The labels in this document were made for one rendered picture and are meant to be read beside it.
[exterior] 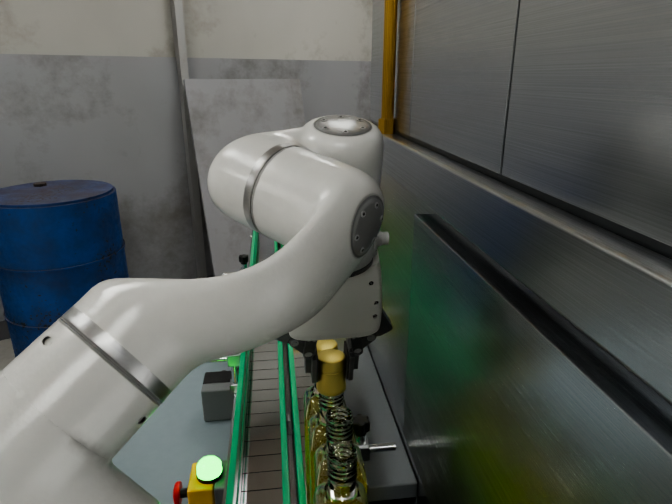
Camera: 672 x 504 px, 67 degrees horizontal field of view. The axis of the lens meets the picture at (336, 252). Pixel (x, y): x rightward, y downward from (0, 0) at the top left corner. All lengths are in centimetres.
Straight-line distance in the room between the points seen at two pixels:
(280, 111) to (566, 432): 336
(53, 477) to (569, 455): 30
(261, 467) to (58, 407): 62
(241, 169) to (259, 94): 318
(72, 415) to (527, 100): 39
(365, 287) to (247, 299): 22
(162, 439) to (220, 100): 257
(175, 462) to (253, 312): 85
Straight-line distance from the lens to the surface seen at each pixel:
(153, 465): 116
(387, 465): 91
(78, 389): 32
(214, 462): 97
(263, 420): 100
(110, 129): 340
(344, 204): 33
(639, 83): 35
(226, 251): 340
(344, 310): 52
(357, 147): 42
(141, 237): 355
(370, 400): 104
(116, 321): 33
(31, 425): 33
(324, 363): 59
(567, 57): 41
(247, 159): 39
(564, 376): 36
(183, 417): 126
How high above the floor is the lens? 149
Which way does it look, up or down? 19 degrees down
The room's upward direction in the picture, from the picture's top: straight up
